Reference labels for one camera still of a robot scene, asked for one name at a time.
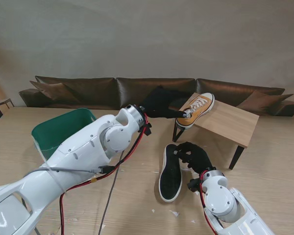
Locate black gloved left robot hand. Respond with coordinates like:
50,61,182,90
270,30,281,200
140,85,191,119

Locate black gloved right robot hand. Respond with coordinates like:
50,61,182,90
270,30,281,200
173,141,217,175

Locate yellow canvas sneaker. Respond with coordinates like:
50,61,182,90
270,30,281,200
175,92,215,130
158,143,183,203

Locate brown leather sofa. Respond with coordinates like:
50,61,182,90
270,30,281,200
18,75,294,117

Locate small wooden stand black legs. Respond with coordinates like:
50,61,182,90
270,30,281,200
171,99,260,170

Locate brown sofa cushion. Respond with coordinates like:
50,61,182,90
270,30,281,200
236,90,294,116
29,80,80,103

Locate green plastic basket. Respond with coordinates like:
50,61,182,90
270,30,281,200
31,108,98,162

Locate small wooden side table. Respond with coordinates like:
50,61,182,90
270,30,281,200
0,97,15,110

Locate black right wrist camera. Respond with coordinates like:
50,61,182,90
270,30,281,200
187,178,201,193

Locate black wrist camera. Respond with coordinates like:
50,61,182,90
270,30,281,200
141,121,153,137
187,178,201,193

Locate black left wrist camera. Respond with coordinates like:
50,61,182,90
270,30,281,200
141,121,153,137

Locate red black left arm cables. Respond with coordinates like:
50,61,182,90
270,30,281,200
22,111,152,235

